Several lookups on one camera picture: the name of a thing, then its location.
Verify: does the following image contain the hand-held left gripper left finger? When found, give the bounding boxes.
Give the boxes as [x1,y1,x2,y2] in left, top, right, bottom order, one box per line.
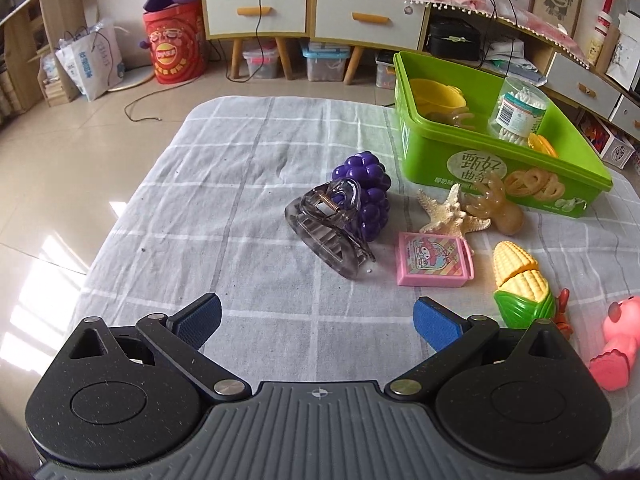
[67,292,253,406]

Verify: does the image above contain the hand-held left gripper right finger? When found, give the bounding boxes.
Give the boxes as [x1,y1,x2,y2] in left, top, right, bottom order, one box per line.
[385,296,576,403]

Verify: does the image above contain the pink toy case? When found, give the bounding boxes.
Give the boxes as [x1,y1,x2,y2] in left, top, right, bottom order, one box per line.
[396,231,476,288]

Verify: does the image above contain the yellow green toy corn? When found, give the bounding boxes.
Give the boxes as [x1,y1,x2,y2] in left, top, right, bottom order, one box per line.
[492,241,557,331]

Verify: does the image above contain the beige starfish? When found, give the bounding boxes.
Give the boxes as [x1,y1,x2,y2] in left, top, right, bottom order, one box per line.
[416,183,493,238]

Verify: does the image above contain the small orange brown figurine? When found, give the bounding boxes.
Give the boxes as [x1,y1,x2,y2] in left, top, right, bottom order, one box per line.
[552,287,576,341]

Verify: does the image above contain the tan toy octopus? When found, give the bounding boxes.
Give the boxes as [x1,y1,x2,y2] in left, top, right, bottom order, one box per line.
[460,170,526,237]
[430,106,476,131]

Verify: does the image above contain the purple toy grapes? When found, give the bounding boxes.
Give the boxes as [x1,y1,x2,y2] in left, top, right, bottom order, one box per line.
[331,151,392,242]

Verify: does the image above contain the grey hair claw clip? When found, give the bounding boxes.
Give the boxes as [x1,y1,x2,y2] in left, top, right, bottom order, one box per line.
[285,178,377,281]

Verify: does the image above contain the green plastic box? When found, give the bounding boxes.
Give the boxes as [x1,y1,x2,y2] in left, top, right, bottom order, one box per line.
[392,50,614,219]

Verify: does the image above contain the pink toy pig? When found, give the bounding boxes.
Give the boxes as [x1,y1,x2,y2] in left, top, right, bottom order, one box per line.
[588,296,640,392]

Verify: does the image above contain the orange plastic toy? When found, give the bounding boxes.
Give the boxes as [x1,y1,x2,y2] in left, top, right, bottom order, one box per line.
[527,133,558,158]

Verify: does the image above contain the yellow toy pot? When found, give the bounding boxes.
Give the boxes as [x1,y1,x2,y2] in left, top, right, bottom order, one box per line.
[409,78,468,120]

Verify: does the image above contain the clear cotton swab container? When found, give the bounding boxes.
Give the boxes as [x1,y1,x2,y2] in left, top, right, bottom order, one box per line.
[487,77,551,147]

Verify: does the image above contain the grey checked tablecloth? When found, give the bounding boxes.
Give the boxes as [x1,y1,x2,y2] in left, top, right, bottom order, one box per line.
[32,96,640,461]

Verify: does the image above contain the round white floor base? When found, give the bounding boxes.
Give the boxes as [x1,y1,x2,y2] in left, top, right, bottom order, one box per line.
[106,67,157,92]

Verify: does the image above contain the white printed floor box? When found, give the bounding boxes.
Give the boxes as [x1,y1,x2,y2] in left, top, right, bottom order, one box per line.
[580,115,636,168]

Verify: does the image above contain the small clear storage box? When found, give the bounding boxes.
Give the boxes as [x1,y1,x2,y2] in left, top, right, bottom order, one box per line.
[376,50,401,91]

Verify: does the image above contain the clear storage box pink contents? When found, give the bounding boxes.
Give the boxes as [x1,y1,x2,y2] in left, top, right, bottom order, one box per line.
[242,40,281,80]

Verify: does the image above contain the red printed bucket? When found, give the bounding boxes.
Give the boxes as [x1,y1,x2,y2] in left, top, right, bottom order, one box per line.
[142,2,210,86]

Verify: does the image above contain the stack of white papers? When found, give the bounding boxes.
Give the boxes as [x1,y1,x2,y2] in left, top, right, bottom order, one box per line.
[482,35,548,86]

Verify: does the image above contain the white shopping bag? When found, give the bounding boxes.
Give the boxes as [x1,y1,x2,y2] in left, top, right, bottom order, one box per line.
[55,17,126,103]

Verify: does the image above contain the low wooden drawer cabinet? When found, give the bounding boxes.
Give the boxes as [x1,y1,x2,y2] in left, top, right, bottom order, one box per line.
[425,5,640,143]

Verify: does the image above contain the clear storage box blue lid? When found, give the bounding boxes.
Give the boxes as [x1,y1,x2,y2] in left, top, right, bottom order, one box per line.
[301,41,351,82]

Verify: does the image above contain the black case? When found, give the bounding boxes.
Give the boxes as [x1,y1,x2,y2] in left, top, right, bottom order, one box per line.
[427,20,483,61]

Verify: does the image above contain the light wooden shelf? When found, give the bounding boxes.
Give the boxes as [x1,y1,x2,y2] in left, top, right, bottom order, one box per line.
[0,0,96,121]

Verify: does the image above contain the tall wooden drawer cabinet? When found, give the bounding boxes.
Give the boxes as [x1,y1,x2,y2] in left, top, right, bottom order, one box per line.
[199,0,432,86]

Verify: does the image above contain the pink lace cloth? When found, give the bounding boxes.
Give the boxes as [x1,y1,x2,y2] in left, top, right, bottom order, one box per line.
[395,0,591,61]

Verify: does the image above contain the white yellow drink cup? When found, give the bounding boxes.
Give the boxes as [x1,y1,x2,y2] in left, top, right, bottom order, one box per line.
[586,10,617,66]

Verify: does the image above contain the dark floor cable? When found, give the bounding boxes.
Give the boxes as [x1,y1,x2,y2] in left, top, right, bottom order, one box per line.
[124,91,168,123]

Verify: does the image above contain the black hanging cable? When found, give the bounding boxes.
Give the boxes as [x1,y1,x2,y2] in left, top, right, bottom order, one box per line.
[252,0,268,80]

